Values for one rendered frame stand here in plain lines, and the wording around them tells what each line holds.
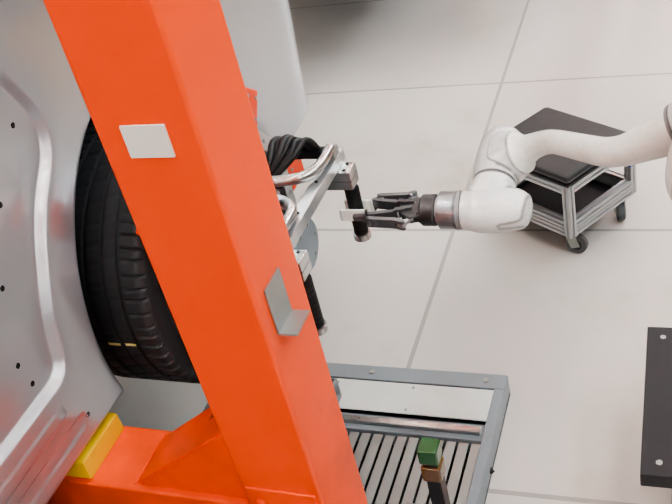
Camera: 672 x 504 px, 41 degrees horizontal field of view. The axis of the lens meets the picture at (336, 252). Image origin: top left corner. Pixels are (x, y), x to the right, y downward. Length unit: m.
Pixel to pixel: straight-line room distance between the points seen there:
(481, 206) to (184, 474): 0.85
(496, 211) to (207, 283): 0.85
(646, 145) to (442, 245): 1.68
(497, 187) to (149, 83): 1.05
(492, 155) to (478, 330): 1.03
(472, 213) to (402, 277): 1.29
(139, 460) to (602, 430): 1.33
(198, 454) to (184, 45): 0.83
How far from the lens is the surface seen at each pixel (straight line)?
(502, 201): 2.04
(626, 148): 1.87
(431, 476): 1.85
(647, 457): 2.24
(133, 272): 1.90
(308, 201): 1.97
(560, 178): 3.10
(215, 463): 1.74
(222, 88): 1.28
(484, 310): 3.10
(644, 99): 4.22
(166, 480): 1.86
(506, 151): 2.11
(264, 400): 1.52
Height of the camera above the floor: 2.00
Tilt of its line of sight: 35 degrees down
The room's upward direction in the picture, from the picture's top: 15 degrees counter-clockwise
